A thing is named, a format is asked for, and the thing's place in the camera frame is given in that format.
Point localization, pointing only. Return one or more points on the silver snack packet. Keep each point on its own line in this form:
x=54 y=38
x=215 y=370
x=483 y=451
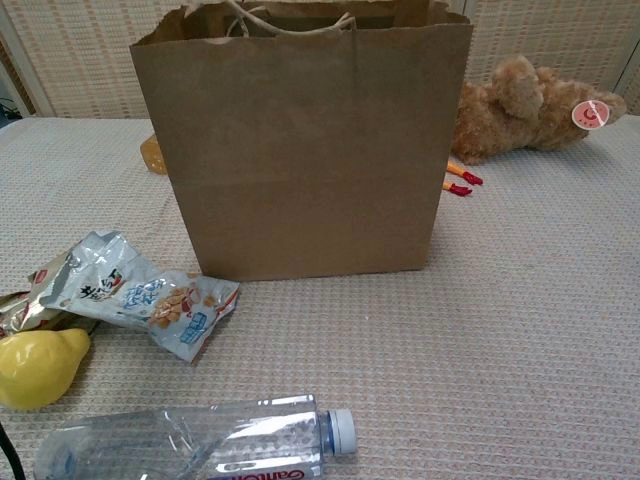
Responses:
x=125 y=300

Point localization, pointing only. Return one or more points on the transparent plastic water bottle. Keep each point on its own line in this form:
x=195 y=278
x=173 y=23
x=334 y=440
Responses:
x=175 y=440

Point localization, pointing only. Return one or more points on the brown snack packet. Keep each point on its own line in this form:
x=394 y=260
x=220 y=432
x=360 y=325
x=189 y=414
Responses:
x=20 y=310

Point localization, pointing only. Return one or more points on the yellow pear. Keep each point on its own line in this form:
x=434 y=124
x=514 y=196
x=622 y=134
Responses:
x=35 y=370

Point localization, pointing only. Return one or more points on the brown paper shopping bag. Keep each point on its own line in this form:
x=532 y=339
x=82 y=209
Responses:
x=300 y=150

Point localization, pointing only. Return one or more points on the yellow rubber chicken toy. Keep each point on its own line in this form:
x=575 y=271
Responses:
x=457 y=189

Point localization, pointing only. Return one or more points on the beige woven tablecloth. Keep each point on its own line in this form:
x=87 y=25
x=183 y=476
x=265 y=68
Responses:
x=450 y=325

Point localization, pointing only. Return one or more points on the brown teddy bear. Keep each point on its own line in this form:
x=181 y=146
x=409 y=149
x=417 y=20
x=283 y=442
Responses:
x=520 y=120

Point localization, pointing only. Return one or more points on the woven folding screen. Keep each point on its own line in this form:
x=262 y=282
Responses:
x=75 y=60

